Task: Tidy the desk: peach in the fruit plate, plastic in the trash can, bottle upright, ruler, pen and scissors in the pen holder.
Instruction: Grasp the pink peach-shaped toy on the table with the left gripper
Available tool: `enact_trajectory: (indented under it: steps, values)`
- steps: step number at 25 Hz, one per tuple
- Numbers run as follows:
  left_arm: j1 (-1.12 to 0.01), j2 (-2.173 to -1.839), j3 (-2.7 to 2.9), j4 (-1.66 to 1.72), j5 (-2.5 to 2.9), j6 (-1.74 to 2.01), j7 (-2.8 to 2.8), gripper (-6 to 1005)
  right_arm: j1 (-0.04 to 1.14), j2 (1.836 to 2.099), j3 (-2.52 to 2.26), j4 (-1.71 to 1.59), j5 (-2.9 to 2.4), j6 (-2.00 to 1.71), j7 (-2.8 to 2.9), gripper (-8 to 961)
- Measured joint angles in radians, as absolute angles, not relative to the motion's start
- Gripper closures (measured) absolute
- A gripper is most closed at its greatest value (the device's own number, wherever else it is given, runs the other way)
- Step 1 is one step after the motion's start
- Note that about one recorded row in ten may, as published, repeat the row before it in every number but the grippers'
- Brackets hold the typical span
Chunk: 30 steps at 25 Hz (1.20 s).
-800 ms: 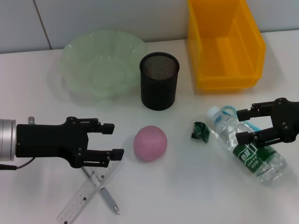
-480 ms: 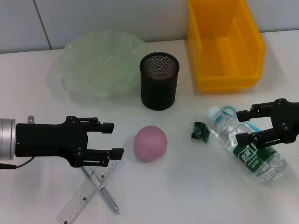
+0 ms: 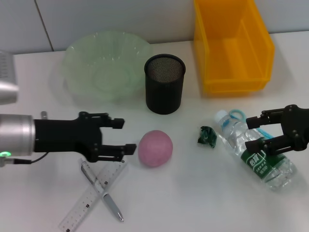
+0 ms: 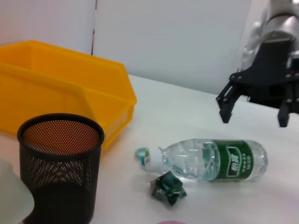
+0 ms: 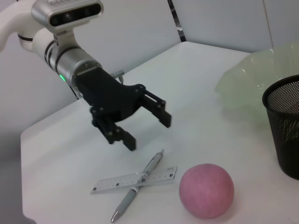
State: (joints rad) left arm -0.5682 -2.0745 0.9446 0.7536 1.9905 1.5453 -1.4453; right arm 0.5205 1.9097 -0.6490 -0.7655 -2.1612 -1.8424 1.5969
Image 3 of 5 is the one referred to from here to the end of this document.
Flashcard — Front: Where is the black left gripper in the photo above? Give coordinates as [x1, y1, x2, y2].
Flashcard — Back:
[33, 111, 138, 163]

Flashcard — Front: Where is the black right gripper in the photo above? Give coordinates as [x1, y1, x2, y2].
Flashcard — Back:
[244, 103, 309, 156]

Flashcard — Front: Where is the green label water bottle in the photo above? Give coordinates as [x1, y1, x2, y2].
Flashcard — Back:
[213, 110, 297, 192]

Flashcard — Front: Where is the pink peach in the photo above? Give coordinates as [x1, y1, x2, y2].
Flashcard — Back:
[137, 130, 174, 169]

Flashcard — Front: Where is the green plastic wrapper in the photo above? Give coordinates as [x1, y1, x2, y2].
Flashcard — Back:
[197, 125, 218, 148]

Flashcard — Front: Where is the black mesh pen cup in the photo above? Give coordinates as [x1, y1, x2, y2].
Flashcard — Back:
[144, 54, 186, 115]

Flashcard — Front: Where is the silver white pen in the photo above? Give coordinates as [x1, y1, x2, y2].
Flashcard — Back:
[80, 159, 125, 222]

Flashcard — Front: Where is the translucent green fruit bowl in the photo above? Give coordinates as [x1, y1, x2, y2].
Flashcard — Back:
[61, 30, 154, 106]

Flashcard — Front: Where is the transparent plastic ruler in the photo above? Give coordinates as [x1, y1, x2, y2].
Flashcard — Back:
[58, 158, 128, 232]

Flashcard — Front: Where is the yellow plastic bin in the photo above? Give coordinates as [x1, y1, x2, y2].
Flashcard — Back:
[193, 0, 276, 94]

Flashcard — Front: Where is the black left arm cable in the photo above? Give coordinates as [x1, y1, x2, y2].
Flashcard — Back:
[4, 151, 50, 165]

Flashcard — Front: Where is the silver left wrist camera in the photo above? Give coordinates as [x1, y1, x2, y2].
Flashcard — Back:
[0, 50, 19, 106]

